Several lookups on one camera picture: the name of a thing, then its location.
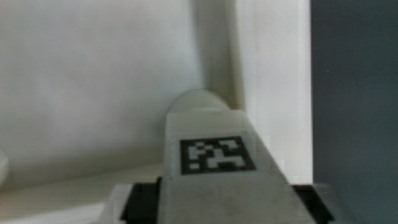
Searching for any white square tabletop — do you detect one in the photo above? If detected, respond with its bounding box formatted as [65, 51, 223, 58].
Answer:
[0, 0, 312, 224]

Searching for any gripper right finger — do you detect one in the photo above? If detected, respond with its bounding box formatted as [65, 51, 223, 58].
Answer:
[293, 185, 334, 224]

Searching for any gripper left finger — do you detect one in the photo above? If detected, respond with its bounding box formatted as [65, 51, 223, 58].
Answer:
[120, 178, 161, 224]

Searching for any white leg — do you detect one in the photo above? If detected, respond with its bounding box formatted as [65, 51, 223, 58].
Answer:
[158, 90, 316, 224]

